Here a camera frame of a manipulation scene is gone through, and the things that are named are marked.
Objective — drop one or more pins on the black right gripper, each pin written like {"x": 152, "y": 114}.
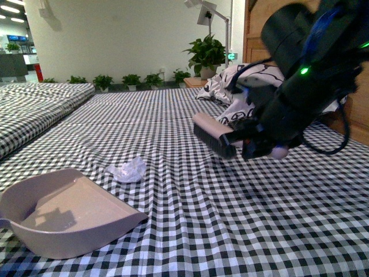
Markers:
{"x": 255, "y": 142}

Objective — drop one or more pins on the beige hand brush black bristles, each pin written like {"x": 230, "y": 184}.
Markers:
{"x": 208, "y": 129}

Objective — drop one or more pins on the beige plastic dustpan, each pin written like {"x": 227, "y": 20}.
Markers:
{"x": 63, "y": 214}

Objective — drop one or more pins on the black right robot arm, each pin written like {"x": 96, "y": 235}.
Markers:
{"x": 320, "y": 55}

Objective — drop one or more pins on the crumpled white paper trash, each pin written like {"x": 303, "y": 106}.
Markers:
{"x": 129, "y": 172}

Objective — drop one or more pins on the small wooden side table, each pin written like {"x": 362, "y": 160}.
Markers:
{"x": 195, "y": 82}

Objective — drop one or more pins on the black white checkered bed sheet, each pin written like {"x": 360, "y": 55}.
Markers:
{"x": 305, "y": 215}

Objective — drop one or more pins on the large potted green plant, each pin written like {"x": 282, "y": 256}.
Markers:
{"x": 208, "y": 54}

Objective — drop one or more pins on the small potted plant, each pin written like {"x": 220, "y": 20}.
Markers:
{"x": 179, "y": 76}
{"x": 76, "y": 80}
{"x": 103, "y": 82}
{"x": 154, "y": 80}
{"x": 131, "y": 81}

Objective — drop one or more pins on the checkered folded blanket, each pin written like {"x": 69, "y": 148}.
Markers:
{"x": 29, "y": 109}

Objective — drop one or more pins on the dark reception counter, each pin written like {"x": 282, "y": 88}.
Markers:
{"x": 13, "y": 66}

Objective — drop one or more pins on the potted plant on counter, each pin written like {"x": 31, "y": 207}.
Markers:
{"x": 12, "y": 48}

